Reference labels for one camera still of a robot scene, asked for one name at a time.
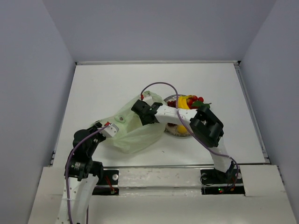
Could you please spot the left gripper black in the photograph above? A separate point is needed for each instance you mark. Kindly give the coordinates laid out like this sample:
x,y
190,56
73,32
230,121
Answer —
x,y
102,137

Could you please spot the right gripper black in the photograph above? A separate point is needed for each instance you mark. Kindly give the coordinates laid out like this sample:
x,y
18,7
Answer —
x,y
143,121

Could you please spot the light green plastic bag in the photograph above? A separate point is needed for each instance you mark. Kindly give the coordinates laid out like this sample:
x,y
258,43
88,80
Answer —
x,y
132,136

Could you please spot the yellow fake banana bunch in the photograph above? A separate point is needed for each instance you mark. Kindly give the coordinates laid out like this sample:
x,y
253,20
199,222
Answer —
x,y
185,102

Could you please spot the orange fake round fruit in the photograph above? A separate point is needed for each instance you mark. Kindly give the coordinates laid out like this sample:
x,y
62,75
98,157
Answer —
x,y
181,129

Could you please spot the red fake cherry bunch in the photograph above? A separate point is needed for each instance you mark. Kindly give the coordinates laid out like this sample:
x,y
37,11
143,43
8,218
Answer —
x,y
195,102

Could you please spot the red fake grape bunch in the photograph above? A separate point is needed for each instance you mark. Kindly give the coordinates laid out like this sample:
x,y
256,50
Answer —
x,y
172,103

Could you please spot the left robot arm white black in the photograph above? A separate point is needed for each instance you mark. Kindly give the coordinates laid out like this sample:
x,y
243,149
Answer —
x,y
81,175

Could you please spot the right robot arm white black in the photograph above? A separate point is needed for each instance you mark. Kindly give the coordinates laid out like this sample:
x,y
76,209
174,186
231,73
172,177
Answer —
x,y
203,125

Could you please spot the speckled grey round plate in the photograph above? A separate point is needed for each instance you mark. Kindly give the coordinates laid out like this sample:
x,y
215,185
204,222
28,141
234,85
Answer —
x,y
172,128

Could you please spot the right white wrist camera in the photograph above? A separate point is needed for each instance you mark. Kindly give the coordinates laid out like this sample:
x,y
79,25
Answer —
x,y
147,97

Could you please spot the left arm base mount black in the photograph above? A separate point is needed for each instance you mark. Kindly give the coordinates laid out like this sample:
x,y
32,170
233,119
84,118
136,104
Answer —
x,y
108,185

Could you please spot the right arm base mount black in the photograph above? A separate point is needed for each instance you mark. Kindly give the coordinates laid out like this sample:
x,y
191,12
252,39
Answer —
x,y
212,184

